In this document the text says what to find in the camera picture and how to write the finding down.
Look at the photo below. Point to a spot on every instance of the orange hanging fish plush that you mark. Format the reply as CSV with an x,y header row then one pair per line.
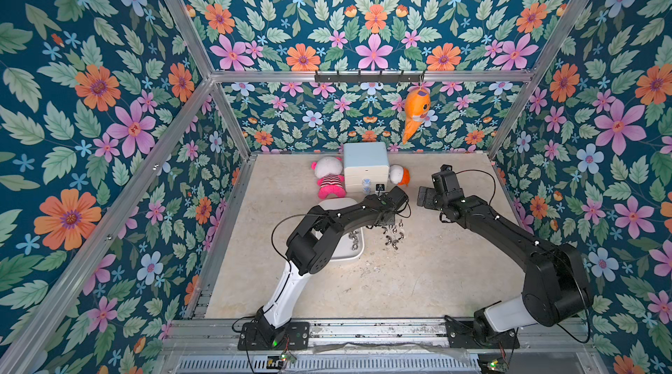
x,y
417,106

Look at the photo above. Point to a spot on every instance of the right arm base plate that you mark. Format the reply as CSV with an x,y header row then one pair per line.
x,y
476,334

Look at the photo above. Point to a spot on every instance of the pale blue drawer box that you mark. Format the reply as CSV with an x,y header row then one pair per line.
x,y
365,160

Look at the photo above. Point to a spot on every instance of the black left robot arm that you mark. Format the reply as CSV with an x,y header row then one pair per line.
x,y
313,242

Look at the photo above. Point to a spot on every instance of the white storage tray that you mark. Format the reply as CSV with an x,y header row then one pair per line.
x,y
343,252

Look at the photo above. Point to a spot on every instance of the black hook rail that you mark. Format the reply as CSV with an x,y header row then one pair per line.
x,y
356,77

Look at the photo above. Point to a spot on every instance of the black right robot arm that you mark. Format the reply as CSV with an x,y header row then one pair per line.
x,y
555,286

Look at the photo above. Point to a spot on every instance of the pink white plush toy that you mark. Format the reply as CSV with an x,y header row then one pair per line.
x,y
330,180

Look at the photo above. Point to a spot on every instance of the pile of silver wing nuts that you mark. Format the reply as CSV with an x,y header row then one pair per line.
x,y
355,241

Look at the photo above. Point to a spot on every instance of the orange white plush ball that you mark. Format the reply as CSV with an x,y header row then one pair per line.
x,y
399,175

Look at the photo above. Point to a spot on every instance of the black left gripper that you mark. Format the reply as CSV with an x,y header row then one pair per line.
x,y
392,215

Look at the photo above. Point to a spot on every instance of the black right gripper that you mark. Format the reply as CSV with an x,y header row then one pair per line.
x,y
430,197

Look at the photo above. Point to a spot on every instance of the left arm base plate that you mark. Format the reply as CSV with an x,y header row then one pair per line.
x,y
260,336

